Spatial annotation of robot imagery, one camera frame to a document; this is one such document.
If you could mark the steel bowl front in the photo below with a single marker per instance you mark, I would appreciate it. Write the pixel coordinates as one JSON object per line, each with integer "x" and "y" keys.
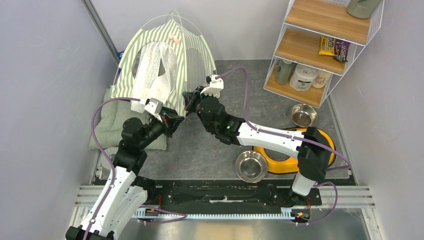
{"x": 251, "y": 166}

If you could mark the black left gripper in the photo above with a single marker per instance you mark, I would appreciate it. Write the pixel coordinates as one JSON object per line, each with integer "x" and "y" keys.
{"x": 170, "y": 123}

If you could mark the dark purple candy bag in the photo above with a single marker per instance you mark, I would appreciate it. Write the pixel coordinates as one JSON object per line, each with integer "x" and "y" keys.
{"x": 341, "y": 49}

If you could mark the green striped pet tent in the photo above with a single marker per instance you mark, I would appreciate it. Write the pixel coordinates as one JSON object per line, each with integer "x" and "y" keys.
{"x": 162, "y": 63}

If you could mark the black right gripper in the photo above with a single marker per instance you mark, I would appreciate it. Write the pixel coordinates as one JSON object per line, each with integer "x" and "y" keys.
{"x": 192, "y": 96}

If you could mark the thin white tent pole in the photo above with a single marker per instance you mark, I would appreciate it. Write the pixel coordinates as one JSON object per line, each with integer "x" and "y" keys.
{"x": 183, "y": 23}

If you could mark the green bottle lower shelf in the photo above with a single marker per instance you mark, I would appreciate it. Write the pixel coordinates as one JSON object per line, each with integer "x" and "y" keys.
{"x": 284, "y": 71}

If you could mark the blue Doritos chip bag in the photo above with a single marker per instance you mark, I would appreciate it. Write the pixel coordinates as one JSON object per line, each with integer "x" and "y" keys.
{"x": 120, "y": 56}

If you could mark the white wire wooden shelf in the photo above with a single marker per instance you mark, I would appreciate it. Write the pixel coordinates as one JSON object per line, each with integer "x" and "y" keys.
{"x": 319, "y": 34}

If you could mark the green checked pet cushion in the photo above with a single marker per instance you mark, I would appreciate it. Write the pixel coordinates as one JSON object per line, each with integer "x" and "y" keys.
{"x": 112, "y": 117}

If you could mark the steel bowl near shelf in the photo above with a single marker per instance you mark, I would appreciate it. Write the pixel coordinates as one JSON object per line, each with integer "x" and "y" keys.
{"x": 303, "y": 115}

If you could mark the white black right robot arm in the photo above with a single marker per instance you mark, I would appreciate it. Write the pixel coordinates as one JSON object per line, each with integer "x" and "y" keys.
{"x": 310, "y": 148}

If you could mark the yellow candy bag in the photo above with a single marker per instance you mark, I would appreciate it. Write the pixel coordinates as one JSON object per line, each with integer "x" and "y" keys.
{"x": 327, "y": 46}

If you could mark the green bottle shelf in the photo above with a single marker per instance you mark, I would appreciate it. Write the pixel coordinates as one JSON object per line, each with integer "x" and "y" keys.
{"x": 284, "y": 71}
{"x": 362, "y": 9}

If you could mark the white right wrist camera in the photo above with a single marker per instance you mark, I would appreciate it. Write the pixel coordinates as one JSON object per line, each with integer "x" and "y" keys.
{"x": 214, "y": 86}

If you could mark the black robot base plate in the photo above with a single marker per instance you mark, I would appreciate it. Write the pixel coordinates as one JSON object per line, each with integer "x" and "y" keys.
{"x": 177, "y": 192}

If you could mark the yellow pet bowl holder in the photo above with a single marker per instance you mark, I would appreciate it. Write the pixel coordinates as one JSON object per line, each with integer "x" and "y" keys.
{"x": 289, "y": 165}

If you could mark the white toilet paper roll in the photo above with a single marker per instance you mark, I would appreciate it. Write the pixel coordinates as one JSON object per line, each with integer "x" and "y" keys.
{"x": 303, "y": 77}

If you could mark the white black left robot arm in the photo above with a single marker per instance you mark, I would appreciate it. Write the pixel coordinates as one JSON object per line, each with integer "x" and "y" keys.
{"x": 106, "y": 220}

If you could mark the cream printed cup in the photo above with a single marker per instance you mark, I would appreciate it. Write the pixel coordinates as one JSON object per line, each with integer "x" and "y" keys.
{"x": 321, "y": 79}

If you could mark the green bottle top shelf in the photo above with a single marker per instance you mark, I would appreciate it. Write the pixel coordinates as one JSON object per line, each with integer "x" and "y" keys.
{"x": 362, "y": 9}

